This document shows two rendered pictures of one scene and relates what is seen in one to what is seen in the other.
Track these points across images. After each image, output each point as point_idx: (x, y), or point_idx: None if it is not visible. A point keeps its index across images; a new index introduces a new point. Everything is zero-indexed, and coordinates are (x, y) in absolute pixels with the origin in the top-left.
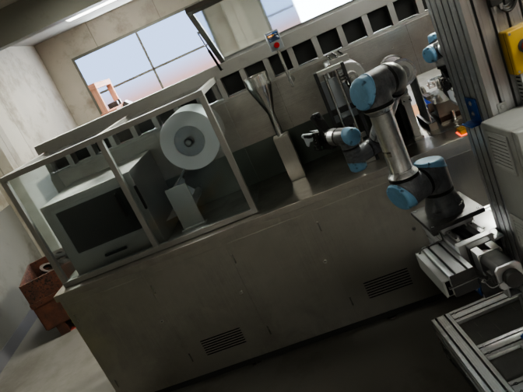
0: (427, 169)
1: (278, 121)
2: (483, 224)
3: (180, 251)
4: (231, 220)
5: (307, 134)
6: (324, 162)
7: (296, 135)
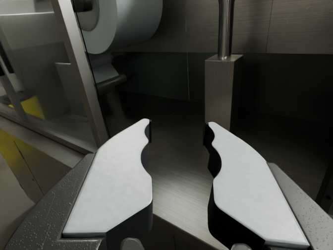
0: None
1: (231, 29)
2: None
3: (25, 145)
4: (79, 149)
5: (117, 166)
6: (274, 133)
7: (262, 69)
